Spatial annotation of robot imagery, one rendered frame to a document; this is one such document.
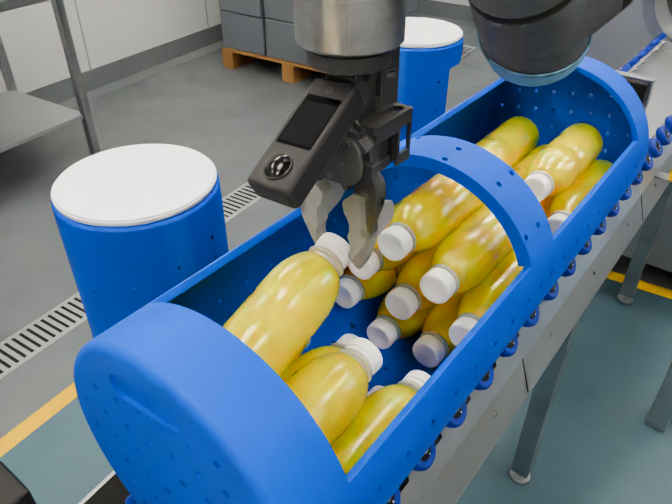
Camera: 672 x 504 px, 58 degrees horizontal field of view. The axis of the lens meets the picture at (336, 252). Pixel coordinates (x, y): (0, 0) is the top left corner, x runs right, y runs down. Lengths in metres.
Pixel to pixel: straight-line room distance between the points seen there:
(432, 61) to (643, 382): 1.28
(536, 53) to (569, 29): 0.03
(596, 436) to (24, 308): 2.08
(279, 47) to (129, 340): 4.03
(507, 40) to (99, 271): 0.77
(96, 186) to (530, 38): 0.80
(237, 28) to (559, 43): 4.19
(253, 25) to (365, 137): 4.05
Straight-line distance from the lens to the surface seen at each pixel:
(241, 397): 0.45
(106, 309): 1.14
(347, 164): 0.54
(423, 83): 1.81
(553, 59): 0.55
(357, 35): 0.49
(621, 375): 2.32
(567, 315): 1.10
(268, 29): 4.48
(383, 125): 0.54
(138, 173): 1.14
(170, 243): 1.03
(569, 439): 2.07
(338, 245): 0.59
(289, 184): 0.47
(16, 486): 0.73
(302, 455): 0.46
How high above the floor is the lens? 1.55
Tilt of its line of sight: 36 degrees down
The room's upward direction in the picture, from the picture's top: straight up
